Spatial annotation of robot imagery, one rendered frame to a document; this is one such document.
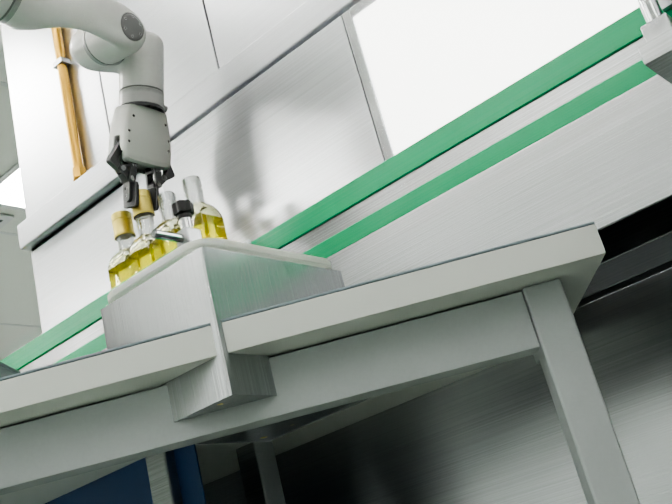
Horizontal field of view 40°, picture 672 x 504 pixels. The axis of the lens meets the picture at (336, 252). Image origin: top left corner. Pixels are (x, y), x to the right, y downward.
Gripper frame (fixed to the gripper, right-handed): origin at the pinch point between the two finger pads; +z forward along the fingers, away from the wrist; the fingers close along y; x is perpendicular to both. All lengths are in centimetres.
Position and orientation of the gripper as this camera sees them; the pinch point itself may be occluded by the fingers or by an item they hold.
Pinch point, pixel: (141, 197)
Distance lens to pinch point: 157.3
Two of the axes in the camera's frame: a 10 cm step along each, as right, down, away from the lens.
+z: 0.4, 9.8, -2.0
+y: -6.4, -1.3, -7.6
